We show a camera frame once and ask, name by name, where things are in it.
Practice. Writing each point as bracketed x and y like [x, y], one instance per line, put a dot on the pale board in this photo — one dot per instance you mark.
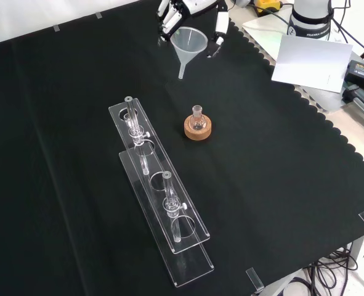
[311, 61]

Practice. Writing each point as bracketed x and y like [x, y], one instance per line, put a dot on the black cloth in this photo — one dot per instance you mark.
[261, 172]

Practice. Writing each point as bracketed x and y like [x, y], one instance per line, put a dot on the clear plastic funnel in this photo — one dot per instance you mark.
[189, 43]

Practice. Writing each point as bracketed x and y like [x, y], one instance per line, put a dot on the pale flat sheet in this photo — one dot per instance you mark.
[261, 27]

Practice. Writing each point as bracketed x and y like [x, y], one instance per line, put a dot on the yellow stop button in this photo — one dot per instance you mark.
[268, 5]

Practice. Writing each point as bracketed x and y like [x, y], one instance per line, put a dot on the small glass round-bottom flask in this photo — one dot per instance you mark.
[197, 118]

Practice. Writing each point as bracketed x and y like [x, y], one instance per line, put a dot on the clear acrylic funnel stand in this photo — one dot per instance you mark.
[157, 172]

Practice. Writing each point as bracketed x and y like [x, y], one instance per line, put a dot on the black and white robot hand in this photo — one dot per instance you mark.
[200, 6]

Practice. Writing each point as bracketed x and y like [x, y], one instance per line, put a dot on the grey plug connector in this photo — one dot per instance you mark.
[360, 101]

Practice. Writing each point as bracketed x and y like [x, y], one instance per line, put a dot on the grey tape piece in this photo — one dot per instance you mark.
[98, 15]
[56, 28]

